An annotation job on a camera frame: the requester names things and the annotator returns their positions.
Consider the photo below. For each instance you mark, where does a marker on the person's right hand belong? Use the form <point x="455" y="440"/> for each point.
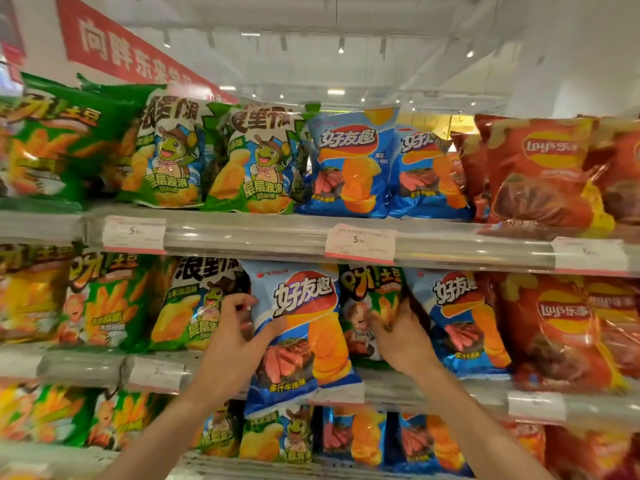
<point x="407" y="349"/>

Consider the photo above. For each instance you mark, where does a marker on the person's left hand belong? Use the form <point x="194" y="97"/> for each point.
<point x="225" y="359"/>

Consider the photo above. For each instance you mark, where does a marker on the green potato stick bag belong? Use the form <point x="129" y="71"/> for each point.
<point x="365" y="299"/>

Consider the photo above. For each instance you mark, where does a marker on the grey metal store shelf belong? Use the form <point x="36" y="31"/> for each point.
<point x="250" y="234"/>

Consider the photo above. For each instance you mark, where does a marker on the frog chip bags group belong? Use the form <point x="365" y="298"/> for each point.
<point x="260" y="164"/>

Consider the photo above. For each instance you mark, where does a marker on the green chip bags group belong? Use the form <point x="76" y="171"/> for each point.
<point x="60" y="144"/>

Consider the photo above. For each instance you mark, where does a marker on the person's right forearm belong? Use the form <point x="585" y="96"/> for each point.
<point x="475" y="429"/>

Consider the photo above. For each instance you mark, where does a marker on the person's left forearm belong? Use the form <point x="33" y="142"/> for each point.
<point x="160" y="439"/>

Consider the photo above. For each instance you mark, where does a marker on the white price label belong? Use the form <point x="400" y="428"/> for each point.
<point x="590" y="255"/>
<point x="21" y="365"/>
<point x="134" y="234"/>
<point x="360" y="244"/>
<point x="536" y="407"/>
<point x="156" y="374"/>

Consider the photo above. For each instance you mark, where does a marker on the rectangular ceiling light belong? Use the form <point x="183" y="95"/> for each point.
<point x="336" y="91"/>

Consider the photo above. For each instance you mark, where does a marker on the red hanging banner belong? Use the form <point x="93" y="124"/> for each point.
<point x="125" y="44"/>

